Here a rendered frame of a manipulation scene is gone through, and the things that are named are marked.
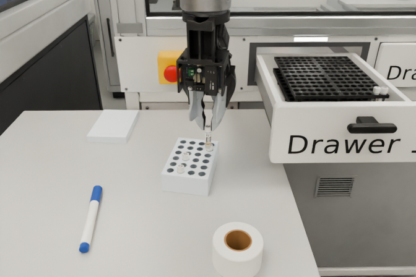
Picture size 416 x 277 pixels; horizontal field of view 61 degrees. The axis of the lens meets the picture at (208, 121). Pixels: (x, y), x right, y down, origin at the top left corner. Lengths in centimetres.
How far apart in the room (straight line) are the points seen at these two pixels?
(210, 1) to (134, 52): 42
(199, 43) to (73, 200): 35
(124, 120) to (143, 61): 16
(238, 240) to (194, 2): 34
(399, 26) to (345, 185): 49
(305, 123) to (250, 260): 23
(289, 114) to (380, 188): 70
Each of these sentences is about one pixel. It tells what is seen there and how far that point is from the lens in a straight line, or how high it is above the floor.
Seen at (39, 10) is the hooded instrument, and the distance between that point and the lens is 136.
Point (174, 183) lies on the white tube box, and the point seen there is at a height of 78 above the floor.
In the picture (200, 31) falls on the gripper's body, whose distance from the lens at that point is 50.
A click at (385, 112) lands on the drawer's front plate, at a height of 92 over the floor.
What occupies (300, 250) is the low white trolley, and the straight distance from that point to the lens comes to 57.
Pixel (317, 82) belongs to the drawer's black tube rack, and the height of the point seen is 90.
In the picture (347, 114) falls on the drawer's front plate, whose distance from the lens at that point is 61.
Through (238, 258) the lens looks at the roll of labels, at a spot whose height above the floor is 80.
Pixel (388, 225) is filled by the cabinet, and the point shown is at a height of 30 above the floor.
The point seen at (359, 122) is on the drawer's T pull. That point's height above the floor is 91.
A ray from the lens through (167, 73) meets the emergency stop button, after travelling 82.
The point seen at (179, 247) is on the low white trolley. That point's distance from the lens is 56.
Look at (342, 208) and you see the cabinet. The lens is 125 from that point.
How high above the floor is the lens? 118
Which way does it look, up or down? 29 degrees down
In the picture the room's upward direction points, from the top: straight up
